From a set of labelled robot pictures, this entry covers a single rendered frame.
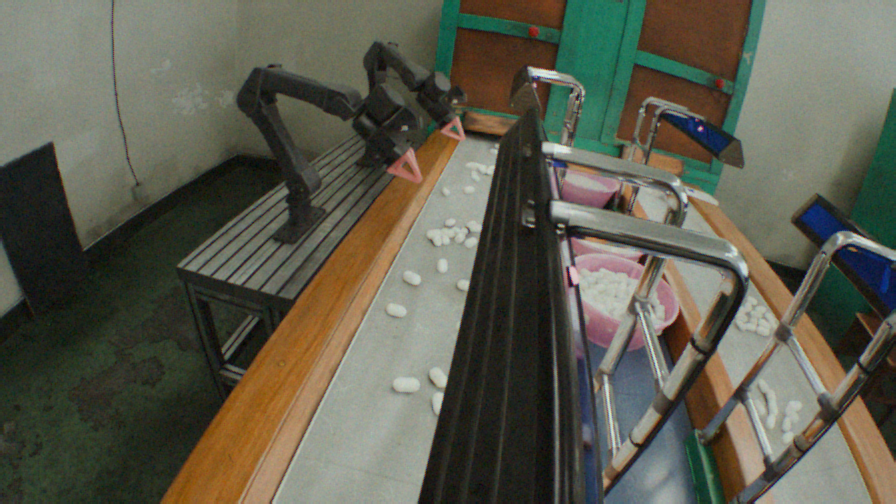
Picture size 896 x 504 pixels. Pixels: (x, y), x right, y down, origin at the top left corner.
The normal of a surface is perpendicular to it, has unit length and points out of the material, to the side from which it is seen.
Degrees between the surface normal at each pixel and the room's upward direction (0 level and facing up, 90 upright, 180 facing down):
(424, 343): 0
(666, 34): 90
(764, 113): 90
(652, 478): 0
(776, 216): 90
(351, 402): 0
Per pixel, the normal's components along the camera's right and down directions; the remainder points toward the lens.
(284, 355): 0.13, -0.85
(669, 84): -0.17, 0.50
